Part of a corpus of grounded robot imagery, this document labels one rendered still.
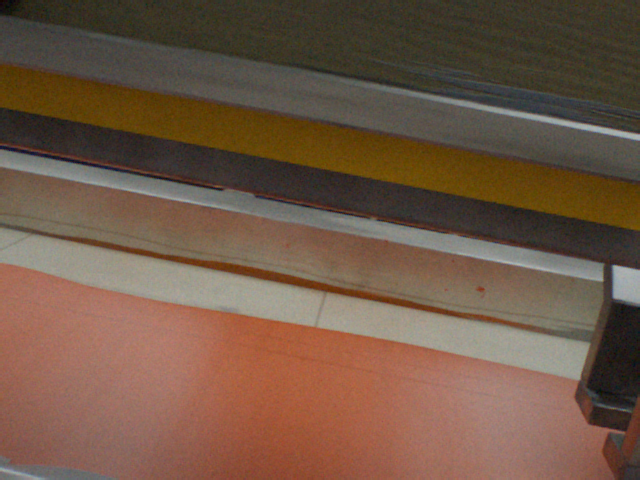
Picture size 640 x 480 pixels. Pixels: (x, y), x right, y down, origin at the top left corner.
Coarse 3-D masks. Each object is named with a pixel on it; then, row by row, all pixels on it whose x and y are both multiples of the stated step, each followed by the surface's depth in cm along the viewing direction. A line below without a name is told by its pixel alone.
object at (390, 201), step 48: (0, 144) 18; (48, 144) 18; (96, 144) 18; (144, 144) 18; (192, 144) 17; (288, 192) 18; (336, 192) 17; (384, 192) 17; (432, 192) 17; (528, 240) 17; (576, 240) 17; (624, 240) 17
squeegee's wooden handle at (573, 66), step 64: (64, 0) 16; (128, 0) 16; (192, 0) 16; (256, 0) 15; (320, 0) 15; (384, 0) 15; (448, 0) 15; (512, 0) 15; (576, 0) 15; (320, 64) 16; (384, 64) 16; (448, 64) 15; (512, 64) 15; (576, 64) 15
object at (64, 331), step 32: (0, 288) 30; (32, 288) 30; (64, 288) 31; (96, 288) 32; (0, 320) 27; (32, 320) 27; (64, 320) 28; (96, 320) 29; (128, 320) 29; (0, 352) 25; (32, 352) 25; (64, 352) 25; (96, 352) 26; (0, 384) 23; (32, 384) 23; (64, 384) 23; (0, 416) 21; (32, 416) 21; (0, 448) 19
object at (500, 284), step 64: (0, 192) 37; (64, 192) 36; (128, 192) 36; (192, 192) 38; (192, 256) 37; (256, 256) 36; (320, 256) 36; (384, 256) 36; (448, 256) 35; (512, 256) 36; (512, 320) 36; (576, 320) 36
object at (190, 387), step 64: (192, 320) 30; (256, 320) 31; (128, 384) 24; (192, 384) 25; (256, 384) 26; (320, 384) 27; (384, 384) 27; (448, 384) 28; (512, 384) 29; (576, 384) 30; (64, 448) 20; (128, 448) 21; (192, 448) 21; (256, 448) 22; (320, 448) 22; (384, 448) 23; (448, 448) 24; (512, 448) 24; (576, 448) 25
